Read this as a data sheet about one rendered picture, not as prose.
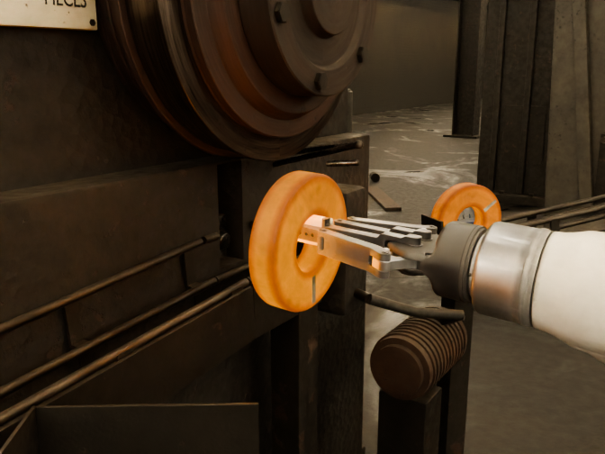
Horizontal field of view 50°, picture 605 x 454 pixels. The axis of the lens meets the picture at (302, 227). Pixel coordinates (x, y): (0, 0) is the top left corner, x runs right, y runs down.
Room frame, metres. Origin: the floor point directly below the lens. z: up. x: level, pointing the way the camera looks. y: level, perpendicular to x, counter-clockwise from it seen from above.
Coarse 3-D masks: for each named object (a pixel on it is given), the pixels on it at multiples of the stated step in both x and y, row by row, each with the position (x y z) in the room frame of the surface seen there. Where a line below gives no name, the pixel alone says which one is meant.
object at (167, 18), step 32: (128, 0) 0.81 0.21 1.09; (160, 0) 0.77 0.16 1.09; (160, 32) 0.77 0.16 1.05; (160, 64) 0.81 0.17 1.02; (192, 64) 0.81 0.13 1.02; (160, 96) 0.84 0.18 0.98; (192, 96) 0.81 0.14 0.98; (192, 128) 0.87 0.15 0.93; (224, 128) 0.86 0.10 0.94; (320, 128) 1.05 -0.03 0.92
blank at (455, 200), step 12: (444, 192) 1.29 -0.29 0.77; (456, 192) 1.27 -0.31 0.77; (468, 192) 1.28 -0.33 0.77; (480, 192) 1.29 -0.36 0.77; (444, 204) 1.26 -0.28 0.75; (456, 204) 1.27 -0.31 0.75; (468, 204) 1.28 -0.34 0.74; (480, 204) 1.29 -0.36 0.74; (492, 204) 1.30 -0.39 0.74; (432, 216) 1.28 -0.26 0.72; (444, 216) 1.26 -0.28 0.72; (456, 216) 1.27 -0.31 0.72; (480, 216) 1.30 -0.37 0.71; (492, 216) 1.30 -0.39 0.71
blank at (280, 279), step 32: (288, 192) 0.65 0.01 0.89; (320, 192) 0.69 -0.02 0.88; (256, 224) 0.64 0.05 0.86; (288, 224) 0.64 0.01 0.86; (256, 256) 0.63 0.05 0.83; (288, 256) 0.65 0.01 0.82; (320, 256) 0.71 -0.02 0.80; (256, 288) 0.65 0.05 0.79; (288, 288) 0.65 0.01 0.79; (320, 288) 0.70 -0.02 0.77
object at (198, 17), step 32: (192, 0) 0.79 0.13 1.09; (224, 0) 0.80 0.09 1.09; (192, 32) 0.80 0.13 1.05; (224, 32) 0.81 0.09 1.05; (224, 64) 0.83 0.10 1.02; (256, 64) 0.85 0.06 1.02; (224, 96) 0.83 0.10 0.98; (256, 96) 0.86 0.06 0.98; (288, 96) 0.91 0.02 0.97; (320, 96) 0.98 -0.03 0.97; (256, 128) 0.88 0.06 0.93; (288, 128) 0.95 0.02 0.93
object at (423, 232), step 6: (336, 222) 0.68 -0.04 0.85; (342, 222) 0.67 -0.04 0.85; (348, 222) 0.68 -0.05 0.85; (354, 222) 0.68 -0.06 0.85; (354, 228) 0.67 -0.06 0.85; (360, 228) 0.66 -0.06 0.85; (366, 228) 0.66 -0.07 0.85; (372, 228) 0.66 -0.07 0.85; (378, 228) 0.66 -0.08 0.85; (384, 228) 0.66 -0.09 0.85; (396, 228) 0.64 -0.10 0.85; (402, 228) 0.64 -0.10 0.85; (408, 228) 0.65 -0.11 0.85; (420, 234) 0.63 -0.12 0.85; (426, 234) 0.62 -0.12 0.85
